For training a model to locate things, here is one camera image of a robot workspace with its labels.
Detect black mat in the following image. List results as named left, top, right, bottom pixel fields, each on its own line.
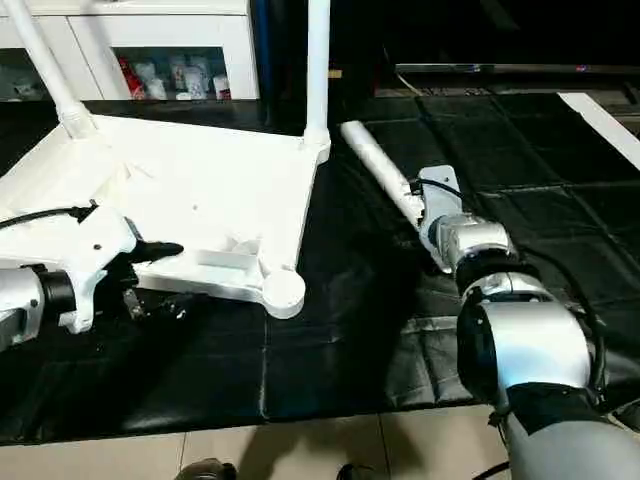
left=0, top=92, right=640, bottom=444

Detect dark rounded foot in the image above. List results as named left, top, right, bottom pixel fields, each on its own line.
left=336, top=462, right=374, bottom=480
left=178, top=459, right=239, bottom=480

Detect black box gold label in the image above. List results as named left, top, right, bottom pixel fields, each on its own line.
left=259, top=0, right=397, bottom=126

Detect white flat board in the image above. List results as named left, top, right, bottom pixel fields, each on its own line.
left=556, top=92, right=640, bottom=172

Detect white cabinet glass doors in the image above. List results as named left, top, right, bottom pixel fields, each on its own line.
left=0, top=12, right=261, bottom=104

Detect black left camera cable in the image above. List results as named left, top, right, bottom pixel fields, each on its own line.
left=0, top=201, right=99, bottom=230

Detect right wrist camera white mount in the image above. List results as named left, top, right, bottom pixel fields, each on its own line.
left=407, top=164, right=464, bottom=254

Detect silver metal rail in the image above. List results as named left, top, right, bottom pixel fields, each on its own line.
left=394, top=62, right=640, bottom=77

